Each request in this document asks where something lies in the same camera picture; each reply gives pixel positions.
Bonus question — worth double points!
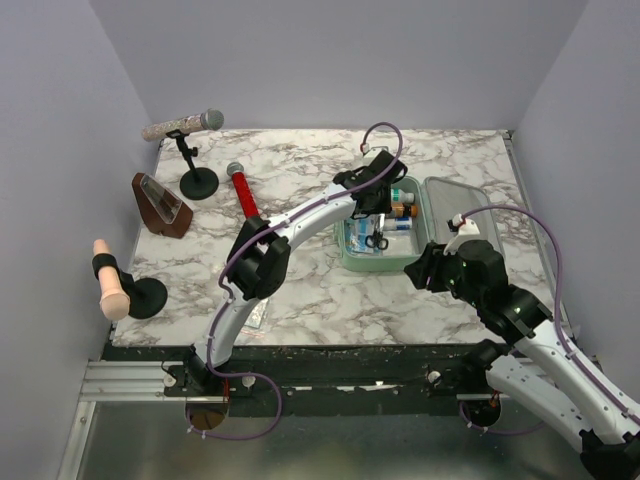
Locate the white gauze pad packet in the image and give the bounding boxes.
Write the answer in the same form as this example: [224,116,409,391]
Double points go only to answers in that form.
[384,230,416,256]

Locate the mint green medicine case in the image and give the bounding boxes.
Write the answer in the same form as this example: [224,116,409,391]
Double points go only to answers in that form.
[334,176,489,272]

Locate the glitter microphone on stand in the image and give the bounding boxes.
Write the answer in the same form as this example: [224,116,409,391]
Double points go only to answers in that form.
[141,109,225,142]

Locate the white green-cap medicine bottle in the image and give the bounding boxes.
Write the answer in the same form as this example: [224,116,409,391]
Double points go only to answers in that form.
[390,188,415,204]

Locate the brown wooden metronome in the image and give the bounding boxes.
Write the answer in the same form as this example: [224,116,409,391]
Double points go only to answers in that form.
[131,173,193,239]

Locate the pink beige microphone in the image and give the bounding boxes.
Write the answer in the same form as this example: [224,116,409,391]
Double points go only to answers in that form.
[92,239,130,322]

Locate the metal scissors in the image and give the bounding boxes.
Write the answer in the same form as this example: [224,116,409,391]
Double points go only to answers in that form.
[365,214,389,251]

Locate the clear zip bag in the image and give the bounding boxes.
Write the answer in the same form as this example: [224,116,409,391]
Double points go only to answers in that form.
[243,299,269,333]

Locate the black round stand base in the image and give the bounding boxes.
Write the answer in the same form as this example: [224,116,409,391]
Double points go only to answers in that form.
[119,272,168,319]

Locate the red handheld microphone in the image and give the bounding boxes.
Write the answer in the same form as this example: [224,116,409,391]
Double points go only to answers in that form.
[226,161,260,219]

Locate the blue white small bottle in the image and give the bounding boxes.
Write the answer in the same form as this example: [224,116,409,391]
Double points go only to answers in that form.
[383,217,413,231]

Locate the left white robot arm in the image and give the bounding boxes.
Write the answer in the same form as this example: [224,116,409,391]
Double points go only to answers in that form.
[185,150,408,395]

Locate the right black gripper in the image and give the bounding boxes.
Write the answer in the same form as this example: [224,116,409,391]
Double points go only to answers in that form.
[403,240,485,307]

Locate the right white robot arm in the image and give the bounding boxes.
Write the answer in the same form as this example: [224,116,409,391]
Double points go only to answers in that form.
[404,240,639,479]

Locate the amber orange-cap bottle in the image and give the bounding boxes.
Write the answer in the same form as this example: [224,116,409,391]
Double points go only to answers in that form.
[389,203,419,218]

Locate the black microphone stand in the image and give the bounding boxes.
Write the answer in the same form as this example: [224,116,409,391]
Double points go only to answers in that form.
[166,129,219,200]

